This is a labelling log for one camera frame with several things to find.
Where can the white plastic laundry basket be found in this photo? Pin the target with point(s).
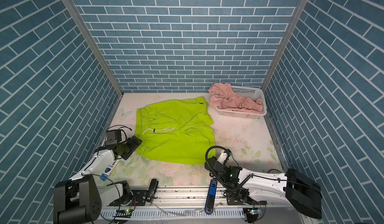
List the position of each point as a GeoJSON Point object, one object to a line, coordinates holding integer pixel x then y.
{"type": "Point", "coordinates": [253, 93]}

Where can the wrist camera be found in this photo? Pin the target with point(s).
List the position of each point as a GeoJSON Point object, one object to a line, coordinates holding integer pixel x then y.
{"type": "Point", "coordinates": [223, 158]}
{"type": "Point", "coordinates": [113, 137]}

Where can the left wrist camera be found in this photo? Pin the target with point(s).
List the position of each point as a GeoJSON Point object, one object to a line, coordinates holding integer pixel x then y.
{"type": "Point", "coordinates": [113, 137]}

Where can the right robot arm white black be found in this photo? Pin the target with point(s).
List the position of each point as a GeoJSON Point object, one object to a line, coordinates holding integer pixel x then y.
{"type": "Point", "coordinates": [242, 186]}

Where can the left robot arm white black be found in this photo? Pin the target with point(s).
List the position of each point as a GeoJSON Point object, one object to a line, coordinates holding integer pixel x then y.
{"type": "Point", "coordinates": [80, 199]}

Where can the blue black handheld device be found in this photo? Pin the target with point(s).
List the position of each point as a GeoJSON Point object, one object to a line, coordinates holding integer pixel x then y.
{"type": "Point", "coordinates": [210, 201]}

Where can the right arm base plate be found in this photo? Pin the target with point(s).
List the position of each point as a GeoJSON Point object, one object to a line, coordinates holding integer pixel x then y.
{"type": "Point", "coordinates": [241, 197]}

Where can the aluminium front rail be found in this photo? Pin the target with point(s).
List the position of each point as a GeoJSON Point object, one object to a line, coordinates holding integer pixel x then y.
{"type": "Point", "coordinates": [185, 197]}

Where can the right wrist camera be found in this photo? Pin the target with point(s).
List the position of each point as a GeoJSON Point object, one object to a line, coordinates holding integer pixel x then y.
{"type": "Point", "coordinates": [223, 158]}

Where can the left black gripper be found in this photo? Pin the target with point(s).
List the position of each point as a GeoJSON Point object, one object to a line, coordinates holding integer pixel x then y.
{"type": "Point", "coordinates": [133, 145]}

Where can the lime green shorts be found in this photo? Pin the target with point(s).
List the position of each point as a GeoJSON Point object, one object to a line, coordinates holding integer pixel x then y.
{"type": "Point", "coordinates": [176, 131]}

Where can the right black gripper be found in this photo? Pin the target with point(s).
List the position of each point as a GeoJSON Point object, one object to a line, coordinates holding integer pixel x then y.
{"type": "Point", "coordinates": [207, 159]}

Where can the pink shorts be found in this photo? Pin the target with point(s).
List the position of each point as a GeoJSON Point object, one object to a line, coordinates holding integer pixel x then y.
{"type": "Point", "coordinates": [225, 98]}

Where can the green circuit board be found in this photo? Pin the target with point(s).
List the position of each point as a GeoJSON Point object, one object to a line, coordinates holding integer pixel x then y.
{"type": "Point", "coordinates": [126, 213]}
{"type": "Point", "coordinates": [253, 211]}

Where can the left green circuit board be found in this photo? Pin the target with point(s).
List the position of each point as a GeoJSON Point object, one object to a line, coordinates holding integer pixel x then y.
{"type": "Point", "coordinates": [126, 213]}

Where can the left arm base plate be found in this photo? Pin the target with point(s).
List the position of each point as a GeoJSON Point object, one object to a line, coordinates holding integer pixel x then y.
{"type": "Point", "coordinates": [135, 198]}

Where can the right green circuit board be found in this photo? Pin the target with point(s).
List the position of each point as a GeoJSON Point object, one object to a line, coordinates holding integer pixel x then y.
{"type": "Point", "coordinates": [253, 211]}

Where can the blue white card label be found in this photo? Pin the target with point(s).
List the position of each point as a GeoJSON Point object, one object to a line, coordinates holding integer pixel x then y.
{"type": "Point", "coordinates": [109, 169]}

